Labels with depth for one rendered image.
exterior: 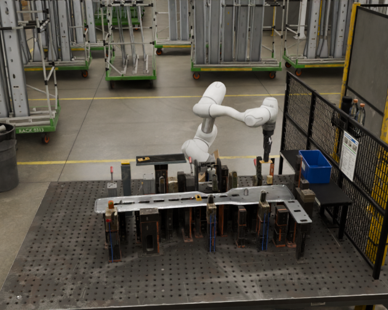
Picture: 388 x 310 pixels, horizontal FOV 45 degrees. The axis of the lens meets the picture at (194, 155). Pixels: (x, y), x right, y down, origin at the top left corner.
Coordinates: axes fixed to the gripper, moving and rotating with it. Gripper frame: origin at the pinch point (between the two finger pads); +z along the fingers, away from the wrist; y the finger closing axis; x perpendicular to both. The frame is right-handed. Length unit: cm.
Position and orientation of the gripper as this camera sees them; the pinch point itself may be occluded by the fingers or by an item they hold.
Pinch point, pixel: (266, 156)
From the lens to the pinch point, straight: 320.4
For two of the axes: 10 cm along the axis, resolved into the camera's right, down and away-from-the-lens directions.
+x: 9.9, -0.5, 1.4
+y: 1.5, 4.1, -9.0
